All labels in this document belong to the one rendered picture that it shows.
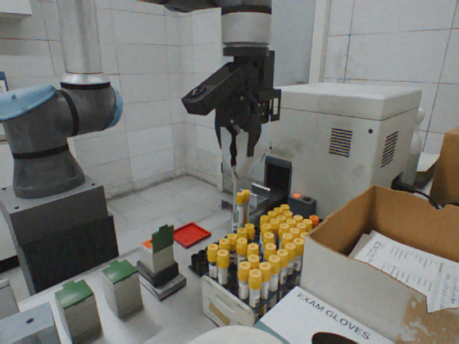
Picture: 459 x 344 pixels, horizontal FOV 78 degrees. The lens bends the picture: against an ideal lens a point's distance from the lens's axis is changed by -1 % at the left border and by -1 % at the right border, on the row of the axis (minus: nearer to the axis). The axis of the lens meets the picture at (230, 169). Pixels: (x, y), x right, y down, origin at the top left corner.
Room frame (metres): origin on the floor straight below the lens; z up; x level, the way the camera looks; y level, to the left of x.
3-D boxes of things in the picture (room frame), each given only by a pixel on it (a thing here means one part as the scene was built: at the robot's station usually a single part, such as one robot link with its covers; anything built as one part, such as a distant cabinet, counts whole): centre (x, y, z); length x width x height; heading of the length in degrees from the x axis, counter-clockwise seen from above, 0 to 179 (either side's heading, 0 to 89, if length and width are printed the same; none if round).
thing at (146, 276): (0.41, 0.13, 0.89); 0.09 x 0.05 x 0.04; 46
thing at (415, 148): (0.84, -0.53, 1.00); 0.09 x 0.08 x 0.24; 45
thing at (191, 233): (0.55, 0.09, 0.88); 0.07 x 0.07 x 0.01; 45
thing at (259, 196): (0.65, -0.07, 0.92); 0.21 x 0.07 x 0.05; 135
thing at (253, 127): (0.45, -0.03, 1.13); 0.05 x 0.02 x 0.09; 45
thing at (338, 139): (0.73, -0.28, 1.03); 0.31 x 0.27 x 0.30; 135
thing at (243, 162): (0.47, -0.04, 1.09); 0.06 x 0.03 x 0.09; 135
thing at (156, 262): (0.41, 0.13, 0.92); 0.05 x 0.04 x 0.06; 46
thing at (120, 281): (0.35, 0.17, 0.91); 0.05 x 0.04 x 0.07; 45
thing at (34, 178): (0.64, 0.44, 1.00); 0.15 x 0.15 x 0.10
